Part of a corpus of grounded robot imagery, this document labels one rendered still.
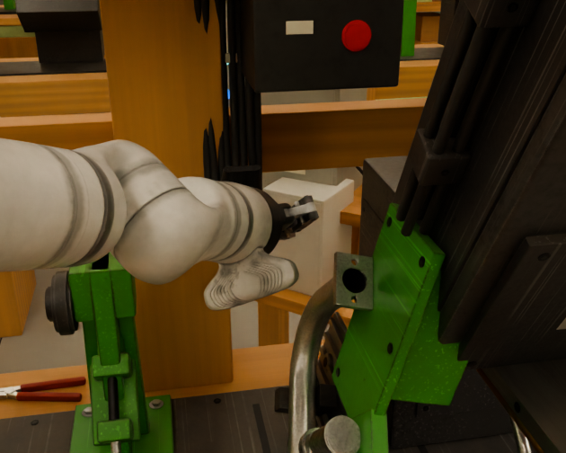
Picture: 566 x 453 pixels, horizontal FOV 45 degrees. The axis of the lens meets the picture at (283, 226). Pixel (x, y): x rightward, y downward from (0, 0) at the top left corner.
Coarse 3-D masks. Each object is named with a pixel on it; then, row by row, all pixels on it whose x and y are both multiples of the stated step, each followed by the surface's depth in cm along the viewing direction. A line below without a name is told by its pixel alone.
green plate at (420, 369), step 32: (384, 224) 68; (416, 224) 63; (384, 256) 67; (416, 256) 60; (384, 288) 65; (416, 288) 59; (352, 320) 72; (384, 320) 64; (416, 320) 60; (352, 352) 70; (384, 352) 63; (416, 352) 63; (448, 352) 63; (352, 384) 69; (384, 384) 62; (416, 384) 64; (448, 384) 65; (352, 416) 68
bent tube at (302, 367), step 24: (336, 264) 68; (360, 264) 68; (336, 288) 67; (360, 288) 69; (312, 312) 75; (312, 336) 76; (312, 360) 77; (312, 384) 76; (288, 408) 76; (312, 408) 75; (288, 432) 74
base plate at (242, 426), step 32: (32, 416) 95; (64, 416) 95; (192, 416) 95; (224, 416) 95; (256, 416) 95; (0, 448) 89; (32, 448) 89; (64, 448) 89; (192, 448) 89; (224, 448) 89; (256, 448) 89; (416, 448) 89; (448, 448) 89; (480, 448) 89; (512, 448) 89
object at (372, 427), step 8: (360, 416) 65; (368, 416) 63; (376, 416) 63; (384, 416) 63; (360, 424) 65; (368, 424) 63; (376, 424) 63; (384, 424) 63; (360, 432) 64; (368, 432) 63; (376, 432) 62; (384, 432) 63; (360, 440) 64; (368, 440) 62; (376, 440) 62; (384, 440) 62; (360, 448) 64; (368, 448) 62; (376, 448) 62; (384, 448) 62
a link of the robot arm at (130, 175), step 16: (112, 144) 45; (128, 144) 47; (96, 160) 40; (112, 160) 45; (128, 160) 46; (144, 160) 47; (112, 176) 40; (128, 176) 46; (144, 176) 46; (160, 176) 47; (112, 192) 39; (128, 192) 45; (144, 192) 45; (160, 192) 46; (112, 208) 39; (128, 208) 45; (112, 224) 39; (96, 240) 39; (112, 240) 40; (96, 256) 40
